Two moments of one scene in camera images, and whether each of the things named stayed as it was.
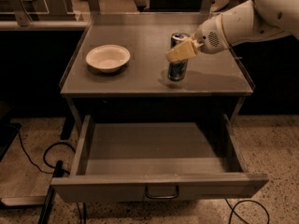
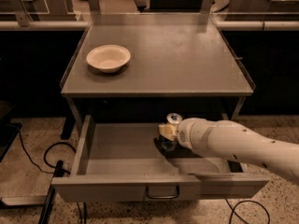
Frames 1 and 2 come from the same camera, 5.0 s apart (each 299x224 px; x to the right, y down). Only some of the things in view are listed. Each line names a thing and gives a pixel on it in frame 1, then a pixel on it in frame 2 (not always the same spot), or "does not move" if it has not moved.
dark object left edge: [7, 130] does not move
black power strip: [45, 216] does not move
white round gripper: [209, 37] -> [186, 133]
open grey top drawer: [157, 157] does not move
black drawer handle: [163, 197] does not move
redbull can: [177, 69] -> [166, 144]
